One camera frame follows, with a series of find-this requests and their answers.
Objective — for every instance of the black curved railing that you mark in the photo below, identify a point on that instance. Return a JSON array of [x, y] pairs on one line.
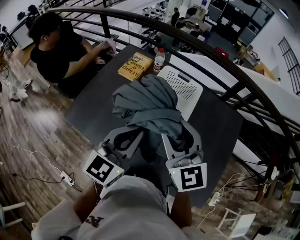
[[211, 49]]

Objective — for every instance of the white plastic laundry basket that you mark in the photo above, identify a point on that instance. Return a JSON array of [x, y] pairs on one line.
[[187, 93]]

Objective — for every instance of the white power strip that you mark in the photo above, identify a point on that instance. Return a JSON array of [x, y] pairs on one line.
[[66, 178], [214, 199]]

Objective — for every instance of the person's left forearm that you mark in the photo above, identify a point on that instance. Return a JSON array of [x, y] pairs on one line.
[[87, 204]]

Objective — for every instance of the person's right forearm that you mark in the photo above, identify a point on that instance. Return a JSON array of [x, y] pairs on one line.
[[180, 208]]

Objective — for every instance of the white power adapter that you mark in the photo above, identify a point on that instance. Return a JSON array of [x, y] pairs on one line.
[[275, 173]]

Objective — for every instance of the yellow book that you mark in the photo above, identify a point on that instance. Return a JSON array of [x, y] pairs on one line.
[[134, 66]]

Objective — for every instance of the red case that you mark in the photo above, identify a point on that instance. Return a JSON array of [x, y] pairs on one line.
[[222, 52]]

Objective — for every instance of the grey clothes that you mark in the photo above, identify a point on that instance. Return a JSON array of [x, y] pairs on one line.
[[150, 100]]

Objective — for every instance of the pink cloth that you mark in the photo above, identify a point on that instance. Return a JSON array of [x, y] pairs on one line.
[[111, 45]]

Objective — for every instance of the white display board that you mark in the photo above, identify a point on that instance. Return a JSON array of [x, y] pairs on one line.
[[22, 36]]

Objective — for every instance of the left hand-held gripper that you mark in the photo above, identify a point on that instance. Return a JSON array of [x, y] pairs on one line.
[[100, 168]]

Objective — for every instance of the person's white shirt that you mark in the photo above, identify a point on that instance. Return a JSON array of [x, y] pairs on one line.
[[131, 211]]

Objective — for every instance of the clear bottle with red cap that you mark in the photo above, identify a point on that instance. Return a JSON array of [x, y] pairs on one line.
[[159, 61]]

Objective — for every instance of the white chair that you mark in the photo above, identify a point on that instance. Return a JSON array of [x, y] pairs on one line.
[[9, 207]]

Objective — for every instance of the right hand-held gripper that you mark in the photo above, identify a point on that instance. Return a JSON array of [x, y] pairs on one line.
[[189, 175]]

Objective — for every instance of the black framed glass partition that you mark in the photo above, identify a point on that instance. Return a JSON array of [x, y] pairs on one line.
[[241, 21]]

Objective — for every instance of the black wall grille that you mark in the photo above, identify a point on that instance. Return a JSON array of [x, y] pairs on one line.
[[290, 63]]

